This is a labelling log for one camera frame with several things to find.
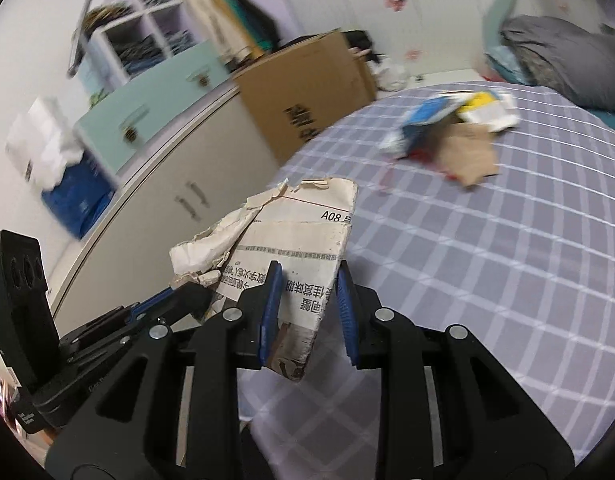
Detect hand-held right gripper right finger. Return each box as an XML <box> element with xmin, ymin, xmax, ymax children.
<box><xmin>336</xmin><ymin>261</ymin><xmax>574</xmax><ymax>480</ymax></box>

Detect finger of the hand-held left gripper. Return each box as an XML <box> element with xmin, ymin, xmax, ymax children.
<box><xmin>162</xmin><ymin>282</ymin><xmax>214</xmax><ymax>335</ymax></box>
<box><xmin>127</xmin><ymin>294</ymin><xmax>175</xmax><ymax>323</ymax></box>

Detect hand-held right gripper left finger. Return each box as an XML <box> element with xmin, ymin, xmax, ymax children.
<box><xmin>44</xmin><ymin>260</ymin><xmax>284</xmax><ymax>480</ymax></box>

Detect newspaper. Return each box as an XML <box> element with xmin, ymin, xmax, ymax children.
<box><xmin>207</xmin><ymin>176</ymin><xmax>359</xmax><ymax>383</ymax></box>

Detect beige cabinet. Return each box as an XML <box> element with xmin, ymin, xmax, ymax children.
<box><xmin>52</xmin><ymin>82</ymin><xmax>283</xmax><ymax>321</ymax></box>

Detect teal drawer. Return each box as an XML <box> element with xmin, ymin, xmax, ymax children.
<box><xmin>164</xmin><ymin>41</ymin><xmax>236</xmax><ymax>111</ymax></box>
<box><xmin>74</xmin><ymin>67</ymin><xmax>175</xmax><ymax>175</ymax></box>

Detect brown paper bag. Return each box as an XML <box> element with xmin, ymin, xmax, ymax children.
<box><xmin>430</xmin><ymin>121</ymin><xmax>501</xmax><ymax>190</ymax></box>

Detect blue white packet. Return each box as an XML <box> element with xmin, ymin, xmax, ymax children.
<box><xmin>380</xmin><ymin>96</ymin><xmax>463</xmax><ymax>158</ymax></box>

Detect large cardboard box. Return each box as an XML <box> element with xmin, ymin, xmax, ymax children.
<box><xmin>232</xmin><ymin>30</ymin><xmax>378</xmax><ymax>166</ymax></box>

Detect small cardboard box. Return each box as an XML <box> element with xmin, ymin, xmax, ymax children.
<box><xmin>355</xmin><ymin>52</ymin><xmax>379</xmax><ymax>101</ymax></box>

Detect white plastic bag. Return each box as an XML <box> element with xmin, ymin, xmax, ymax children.
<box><xmin>375</xmin><ymin>57</ymin><xmax>408</xmax><ymax>92</ymax></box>

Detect folded blue clothes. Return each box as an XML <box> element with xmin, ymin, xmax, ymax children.
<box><xmin>112</xmin><ymin>32</ymin><xmax>188</xmax><ymax>75</ymax></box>

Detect yellow white packet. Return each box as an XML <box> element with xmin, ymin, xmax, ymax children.
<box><xmin>457</xmin><ymin>89</ymin><xmax>519</xmax><ymax>133</ymax></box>

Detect white cubby shelf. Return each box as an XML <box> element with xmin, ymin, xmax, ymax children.
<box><xmin>74</xmin><ymin>0</ymin><xmax>223</xmax><ymax>91</ymax></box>

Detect black clothes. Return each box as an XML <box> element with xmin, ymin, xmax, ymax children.
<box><xmin>343</xmin><ymin>30</ymin><xmax>375</xmax><ymax>56</ymax></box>

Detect beige hanging garment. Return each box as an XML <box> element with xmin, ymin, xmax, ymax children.
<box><xmin>182</xmin><ymin>0</ymin><xmax>243</xmax><ymax>61</ymax></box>

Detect dark hanging garment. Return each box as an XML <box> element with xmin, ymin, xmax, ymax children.
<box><xmin>227</xmin><ymin>0</ymin><xmax>288</xmax><ymax>51</ymax></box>

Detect teal hanging garment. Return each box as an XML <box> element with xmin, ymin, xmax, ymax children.
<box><xmin>214</xmin><ymin>0</ymin><xmax>268</xmax><ymax>56</ymax></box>

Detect blue striped pillow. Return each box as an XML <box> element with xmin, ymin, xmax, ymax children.
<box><xmin>485</xmin><ymin>45</ymin><xmax>513</xmax><ymax>81</ymax></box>

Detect brown straw item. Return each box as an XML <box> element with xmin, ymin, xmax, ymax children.
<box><xmin>82</xmin><ymin>2</ymin><xmax>133</xmax><ymax>28</ymax></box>

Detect silver metal pole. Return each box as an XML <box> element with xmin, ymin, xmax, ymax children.
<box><xmin>67</xmin><ymin>0</ymin><xmax>110</xmax><ymax>78</ymax></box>

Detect grey quilt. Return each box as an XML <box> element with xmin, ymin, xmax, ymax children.
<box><xmin>500</xmin><ymin>15</ymin><xmax>615</xmax><ymax>111</ymax></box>

